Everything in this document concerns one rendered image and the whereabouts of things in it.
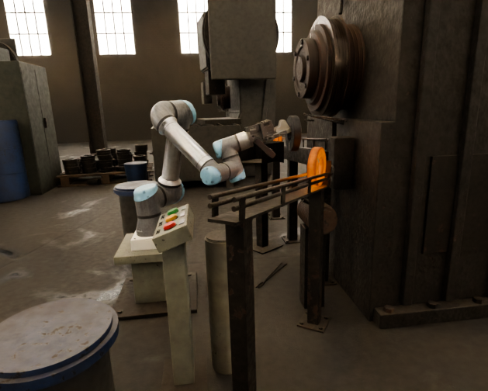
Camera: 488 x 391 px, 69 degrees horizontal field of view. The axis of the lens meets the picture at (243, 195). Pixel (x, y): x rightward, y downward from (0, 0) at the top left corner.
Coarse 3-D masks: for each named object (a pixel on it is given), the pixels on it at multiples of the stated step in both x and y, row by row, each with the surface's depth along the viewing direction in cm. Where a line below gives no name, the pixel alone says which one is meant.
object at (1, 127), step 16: (0, 128) 374; (16, 128) 393; (0, 144) 376; (16, 144) 392; (0, 160) 378; (16, 160) 392; (0, 176) 380; (16, 176) 393; (0, 192) 383; (16, 192) 395
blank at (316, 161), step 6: (312, 150) 136; (318, 150) 135; (312, 156) 134; (318, 156) 135; (324, 156) 142; (312, 162) 133; (318, 162) 135; (324, 162) 143; (312, 168) 133; (318, 168) 136; (324, 168) 144; (312, 174) 134; (318, 174) 137; (312, 180) 135; (318, 186) 140
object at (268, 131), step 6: (264, 120) 154; (270, 120) 148; (252, 126) 149; (258, 126) 150; (264, 126) 150; (270, 126) 150; (246, 132) 150; (252, 132) 150; (258, 132) 151; (264, 132) 149; (270, 132) 150; (252, 138) 151; (258, 138) 154; (264, 138) 151; (252, 144) 151
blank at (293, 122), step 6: (288, 120) 155; (294, 120) 148; (294, 126) 147; (300, 126) 147; (294, 132) 147; (300, 132) 147; (288, 138) 157; (294, 138) 147; (300, 138) 148; (288, 144) 157; (294, 144) 149; (288, 150) 157; (294, 150) 152
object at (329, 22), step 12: (324, 24) 161; (336, 24) 157; (336, 36) 153; (336, 48) 151; (336, 60) 152; (336, 72) 153; (336, 84) 157; (336, 96) 161; (324, 108) 168; (336, 108) 168
